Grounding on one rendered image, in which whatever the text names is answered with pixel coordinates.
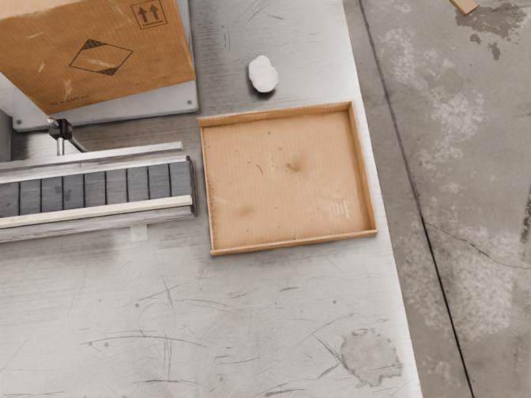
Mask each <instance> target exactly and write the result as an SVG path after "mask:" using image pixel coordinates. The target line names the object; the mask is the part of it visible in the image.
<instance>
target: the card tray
mask: <svg viewBox="0 0 531 398"><path fill-rule="evenodd" d="M198 123H199V126H200V130H201V146H202V154H203V163H204V171H205V186H206V195H207V203H208V211H209V227H210V235H211V244H212V250H210V253H211V254H212V255H213V256H217V255H223V254H230V253H242V252H248V251H255V250H266V249H272V248H279V247H286V246H298V245H304V244H310V243H316V242H328V241H335V240H342V239H347V238H359V237H366V236H372V235H375V234H376V233H378V223H377V219H376V215H375V207H374V203H373V199H372V195H371V187H370V183H369V178H368V174H367V167H366V163H365V159H364V154H363V147H362V143H361V139H360V131H359V127H358V122H357V118H356V111H355V107H354V103H353V99H348V100H342V101H334V102H328V103H315V104H308V105H301V106H294V107H281V108H274V109H267V110H260V111H248V112H240V113H234V114H226V115H214V116H207V117H200V118H198Z"/></svg>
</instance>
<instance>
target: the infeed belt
mask: <svg viewBox="0 0 531 398"><path fill-rule="evenodd" d="M148 167H149V169H148ZM148 167H147V166H144V167H131V168H127V172H126V168H124V169H118V170H111V171H106V174H105V171H98V172H92V173H85V175H84V174H78V175H66V176H63V177H62V176H58V177H52V178H42V179H41V178H39V179H33V180H26V181H20V182H7V183H0V219H1V218H7V217H14V216H26V215H32V214H39V213H46V212H58V211H65V210H71V209H78V208H91V207H97V206H104V205H116V204H122V203H129V202H135V201H148V200H155V199H161V198H168V197H180V196H187V195H190V197H191V198H192V205H193V195H192V186H191V177H190V161H183V162H176V163H169V166H168V163H164V164H157V165H150V166H148ZM184 206H191V205H181V206H174V207H167V208H178V207H184ZM159 209H166V208H155V209H149V210H142V211H136V212H145V211H152V210H159ZM127 213H133V212H124V213H117V214H110V215H103V216H113V215H120V214H127ZM95 217H101V216H91V217H85V218H78V219H71V220H82V219H88V218H95ZM62 221H69V220H60V221H53V222H46V223H56V222H62ZM37 224H44V223H34V224H27V225H20V226H14V227H24V226H31V225H37ZM6 228H12V227H2V228H0V229H6Z"/></svg>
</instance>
